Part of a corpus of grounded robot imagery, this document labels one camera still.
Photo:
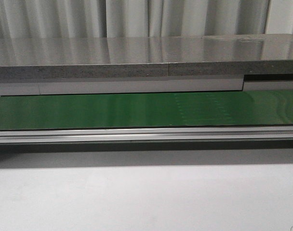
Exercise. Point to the green conveyor belt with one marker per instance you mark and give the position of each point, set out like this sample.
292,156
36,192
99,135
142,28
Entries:
142,110

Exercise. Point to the grey rear workbench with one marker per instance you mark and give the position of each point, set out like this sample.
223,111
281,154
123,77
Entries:
49,66

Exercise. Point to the grey curtain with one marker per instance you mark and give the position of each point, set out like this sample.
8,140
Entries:
143,18

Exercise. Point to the aluminium conveyor front rail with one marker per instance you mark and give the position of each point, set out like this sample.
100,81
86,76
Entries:
146,134

